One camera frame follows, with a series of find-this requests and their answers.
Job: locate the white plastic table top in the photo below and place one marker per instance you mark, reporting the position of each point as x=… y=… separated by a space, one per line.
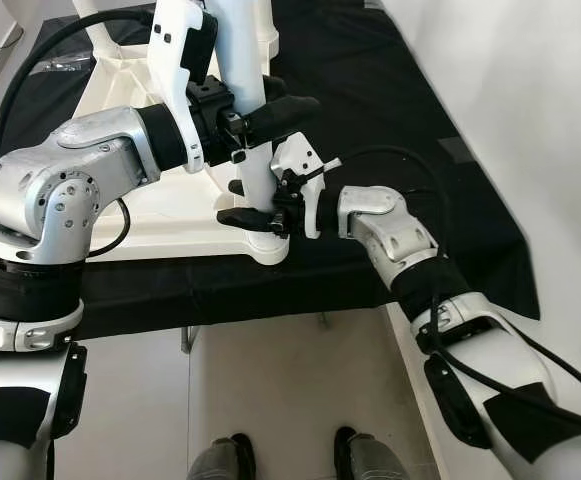
x=170 y=210

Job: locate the grey robot foot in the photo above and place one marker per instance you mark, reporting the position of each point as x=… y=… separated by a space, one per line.
x=220 y=462
x=370 y=462

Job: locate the grey tape patch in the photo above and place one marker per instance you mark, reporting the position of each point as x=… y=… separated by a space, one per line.
x=457 y=152

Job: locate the black tablecloth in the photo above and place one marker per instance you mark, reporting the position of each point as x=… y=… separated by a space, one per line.
x=370 y=80

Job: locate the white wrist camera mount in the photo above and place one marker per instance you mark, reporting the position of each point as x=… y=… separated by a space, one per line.
x=295 y=155
x=175 y=60

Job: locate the clear plastic bag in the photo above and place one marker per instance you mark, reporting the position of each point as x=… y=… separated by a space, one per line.
x=65 y=65

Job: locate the grey metal table frame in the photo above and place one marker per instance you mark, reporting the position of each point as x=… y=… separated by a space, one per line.
x=185 y=340

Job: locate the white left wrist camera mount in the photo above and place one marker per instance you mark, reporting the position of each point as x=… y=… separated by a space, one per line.
x=175 y=60

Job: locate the grey right robot foot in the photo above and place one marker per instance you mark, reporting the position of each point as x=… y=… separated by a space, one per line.
x=370 y=462

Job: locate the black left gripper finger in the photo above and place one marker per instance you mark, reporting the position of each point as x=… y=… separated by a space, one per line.
x=280 y=118
x=275 y=88

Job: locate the grey left robot foot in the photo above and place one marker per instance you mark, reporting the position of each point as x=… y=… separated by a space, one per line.
x=220 y=462

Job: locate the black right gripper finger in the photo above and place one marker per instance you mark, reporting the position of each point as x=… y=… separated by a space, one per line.
x=250 y=218
x=237 y=187

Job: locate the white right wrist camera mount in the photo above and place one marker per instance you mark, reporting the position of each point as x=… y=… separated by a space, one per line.
x=295 y=155

